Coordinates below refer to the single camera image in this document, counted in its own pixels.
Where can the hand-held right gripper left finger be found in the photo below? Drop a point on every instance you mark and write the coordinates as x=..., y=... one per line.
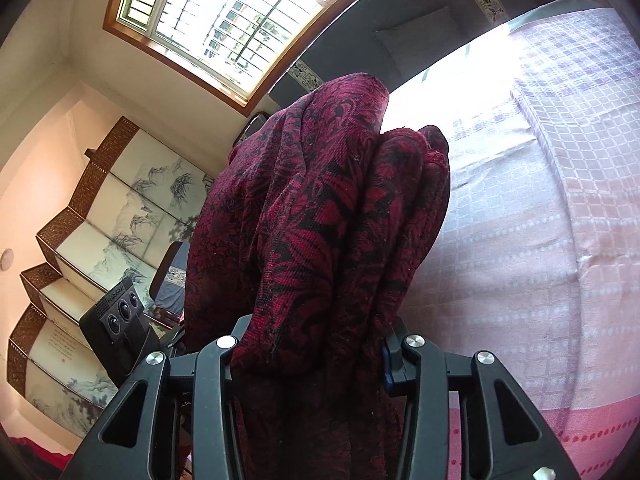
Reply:
x=217, y=380

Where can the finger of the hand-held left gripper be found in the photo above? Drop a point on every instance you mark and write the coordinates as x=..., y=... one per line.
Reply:
x=174, y=342

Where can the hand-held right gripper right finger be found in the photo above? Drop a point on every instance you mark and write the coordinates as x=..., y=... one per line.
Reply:
x=389, y=367

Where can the maroon floral knit garment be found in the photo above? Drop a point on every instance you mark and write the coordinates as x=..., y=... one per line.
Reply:
x=310, y=240

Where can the dark chair with patterned cushion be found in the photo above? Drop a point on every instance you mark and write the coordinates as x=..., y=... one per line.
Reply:
x=170, y=280

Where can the landscape painted folding screen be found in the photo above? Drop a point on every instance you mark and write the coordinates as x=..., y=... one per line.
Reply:
x=80, y=240

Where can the red cloth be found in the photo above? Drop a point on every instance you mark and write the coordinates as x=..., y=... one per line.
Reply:
x=35, y=455

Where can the pink and purple checked blanket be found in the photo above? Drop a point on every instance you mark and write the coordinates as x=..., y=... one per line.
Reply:
x=525, y=260

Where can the black bag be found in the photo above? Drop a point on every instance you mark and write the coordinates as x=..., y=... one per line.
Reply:
x=250, y=130

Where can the wooden framed barred window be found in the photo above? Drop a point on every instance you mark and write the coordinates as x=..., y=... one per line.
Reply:
x=225, y=15

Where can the dark padded headboard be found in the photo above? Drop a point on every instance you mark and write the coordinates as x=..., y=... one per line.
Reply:
x=350, y=35

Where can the round wall fixture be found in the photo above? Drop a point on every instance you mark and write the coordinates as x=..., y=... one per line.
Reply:
x=7, y=259

